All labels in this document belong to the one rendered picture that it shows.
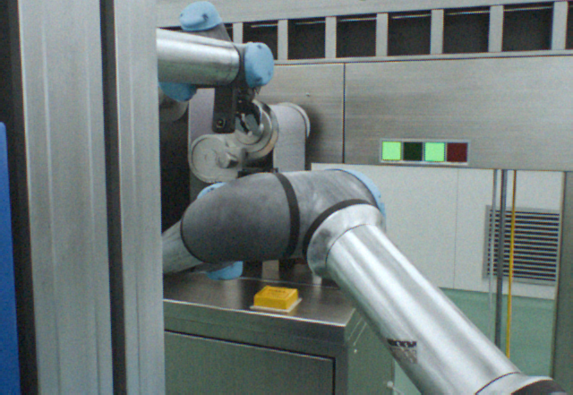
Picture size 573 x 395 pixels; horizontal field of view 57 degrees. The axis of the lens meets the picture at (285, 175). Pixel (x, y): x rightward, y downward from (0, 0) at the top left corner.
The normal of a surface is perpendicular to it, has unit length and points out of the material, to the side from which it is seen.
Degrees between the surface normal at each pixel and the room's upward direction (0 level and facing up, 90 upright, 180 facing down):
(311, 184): 43
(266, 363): 90
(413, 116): 90
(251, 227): 92
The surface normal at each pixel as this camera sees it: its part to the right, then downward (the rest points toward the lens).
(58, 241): 0.95, 0.04
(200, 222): -0.68, -0.08
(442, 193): -0.35, 0.10
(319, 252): -0.34, 0.34
